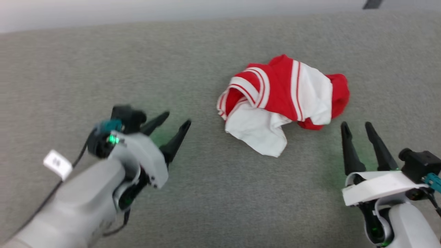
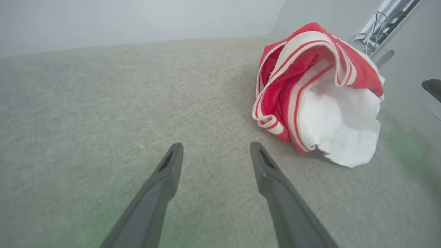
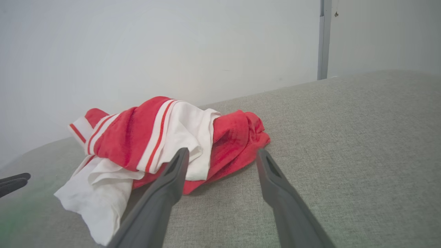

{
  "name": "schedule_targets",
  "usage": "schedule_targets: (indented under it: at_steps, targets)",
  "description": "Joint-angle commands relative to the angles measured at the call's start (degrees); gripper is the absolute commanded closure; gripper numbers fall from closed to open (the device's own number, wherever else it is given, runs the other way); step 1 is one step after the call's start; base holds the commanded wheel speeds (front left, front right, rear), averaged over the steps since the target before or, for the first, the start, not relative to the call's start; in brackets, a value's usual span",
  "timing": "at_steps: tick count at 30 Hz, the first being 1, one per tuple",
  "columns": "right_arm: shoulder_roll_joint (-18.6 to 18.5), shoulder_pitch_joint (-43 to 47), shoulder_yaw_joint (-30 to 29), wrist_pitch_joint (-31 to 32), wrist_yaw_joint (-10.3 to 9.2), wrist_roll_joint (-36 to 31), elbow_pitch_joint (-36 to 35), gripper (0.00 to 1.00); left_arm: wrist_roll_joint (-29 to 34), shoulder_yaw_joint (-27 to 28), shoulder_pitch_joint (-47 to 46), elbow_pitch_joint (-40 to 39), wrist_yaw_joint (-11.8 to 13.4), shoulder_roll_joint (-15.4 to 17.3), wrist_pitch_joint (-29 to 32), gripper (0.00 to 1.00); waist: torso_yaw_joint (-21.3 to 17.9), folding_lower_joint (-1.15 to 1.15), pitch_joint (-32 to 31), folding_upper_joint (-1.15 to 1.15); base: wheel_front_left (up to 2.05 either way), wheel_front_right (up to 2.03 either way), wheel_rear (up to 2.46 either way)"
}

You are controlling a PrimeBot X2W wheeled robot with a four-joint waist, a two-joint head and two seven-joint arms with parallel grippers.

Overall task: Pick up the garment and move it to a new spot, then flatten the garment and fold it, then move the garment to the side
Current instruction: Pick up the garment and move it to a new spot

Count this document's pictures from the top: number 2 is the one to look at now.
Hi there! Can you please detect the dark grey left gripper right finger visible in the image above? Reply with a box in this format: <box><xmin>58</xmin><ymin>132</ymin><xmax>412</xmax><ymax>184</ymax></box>
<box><xmin>250</xmin><ymin>142</ymin><xmax>340</xmax><ymax>248</ymax></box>

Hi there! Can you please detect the grey fabric sofa cushion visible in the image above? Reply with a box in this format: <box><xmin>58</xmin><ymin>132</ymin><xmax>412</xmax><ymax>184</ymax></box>
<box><xmin>0</xmin><ymin>36</ymin><xmax>441</xmax><ymax>248</ymax></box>

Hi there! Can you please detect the white shelf with cables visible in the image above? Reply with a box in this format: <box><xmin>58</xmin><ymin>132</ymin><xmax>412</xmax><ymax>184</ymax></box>
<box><xmin>350</xmin><ymin>0</ymin><xmax>422</xmax><ymax>57</ymax></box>

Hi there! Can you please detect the red and white striped garment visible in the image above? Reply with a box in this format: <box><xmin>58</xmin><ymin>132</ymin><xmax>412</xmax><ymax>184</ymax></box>
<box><xmin>252</xmin><ymin>22</ymin><xmax>386</xmax><ymax>168</ymax></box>

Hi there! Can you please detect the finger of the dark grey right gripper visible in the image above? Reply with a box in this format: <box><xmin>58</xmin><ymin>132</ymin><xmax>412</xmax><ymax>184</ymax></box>
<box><xmin>422</xmin><ymin>79</ymin><xmax>441</xmax><ymax>103</ymax></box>

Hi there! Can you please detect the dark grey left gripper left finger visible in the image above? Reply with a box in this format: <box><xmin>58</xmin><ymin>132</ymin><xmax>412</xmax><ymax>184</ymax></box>
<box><xmin>100</xmin><ymin>143</ymin><xmax>184</xmax><ymax>248</ymax></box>

